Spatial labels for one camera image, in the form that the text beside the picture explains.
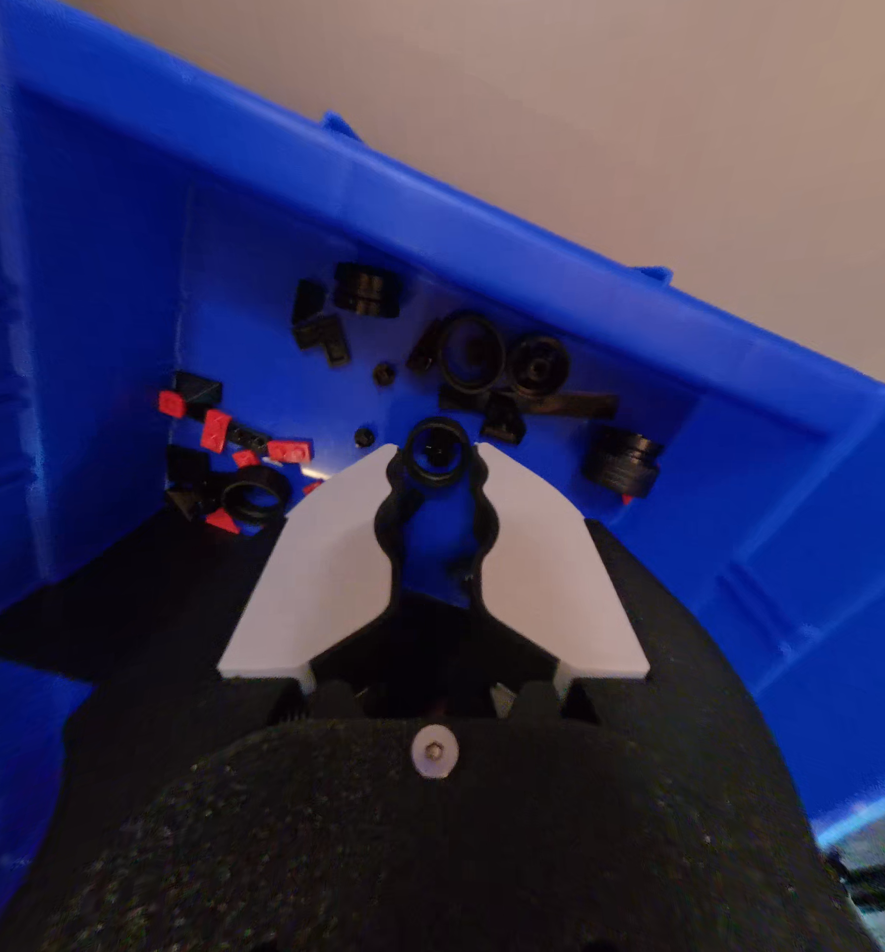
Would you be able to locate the black lego tyre ring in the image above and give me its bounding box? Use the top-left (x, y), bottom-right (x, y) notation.
top-left (404, 416), bottom-right (469, 488)

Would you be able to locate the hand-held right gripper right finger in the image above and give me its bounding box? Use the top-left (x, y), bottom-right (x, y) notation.
top-left (474, 442), bottom-right (651, 700)

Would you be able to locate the pile of small lego pieces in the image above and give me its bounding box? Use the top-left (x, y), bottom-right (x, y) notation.
top-left (156, 260), bottom-right (666, 536)

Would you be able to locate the blue plastic storage bin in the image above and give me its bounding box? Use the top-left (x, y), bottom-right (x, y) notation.
top-left (0, 0), bottom-right (885, 952)

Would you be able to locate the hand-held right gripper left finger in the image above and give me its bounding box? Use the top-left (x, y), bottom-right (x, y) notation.
top-left (217, 443), bottom-right (402, 696)

